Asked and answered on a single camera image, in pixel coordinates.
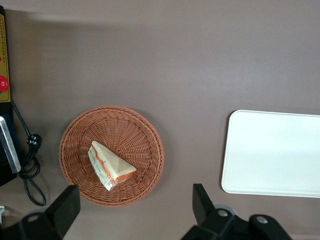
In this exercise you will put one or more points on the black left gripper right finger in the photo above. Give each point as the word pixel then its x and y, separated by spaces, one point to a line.
pixel 203 207

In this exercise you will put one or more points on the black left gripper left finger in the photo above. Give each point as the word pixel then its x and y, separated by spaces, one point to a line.
pixel 63 210

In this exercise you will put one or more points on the triangular sandwich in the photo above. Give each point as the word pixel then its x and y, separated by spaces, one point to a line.
pixel 113 163

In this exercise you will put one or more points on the cream rectangular plastic tray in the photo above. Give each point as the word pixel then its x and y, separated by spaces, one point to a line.
pixel 272 155

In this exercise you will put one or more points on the round brown wicker basket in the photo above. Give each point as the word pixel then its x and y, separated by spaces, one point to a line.
pixel 140 140

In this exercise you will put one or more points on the black countertop appliance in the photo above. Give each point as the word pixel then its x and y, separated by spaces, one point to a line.
pixel 4 110

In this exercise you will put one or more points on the red emergency stop button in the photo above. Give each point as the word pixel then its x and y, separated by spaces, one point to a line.
pixel 3 83

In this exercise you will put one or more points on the yellow control panel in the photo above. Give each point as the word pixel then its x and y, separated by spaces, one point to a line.
pixel 4 50

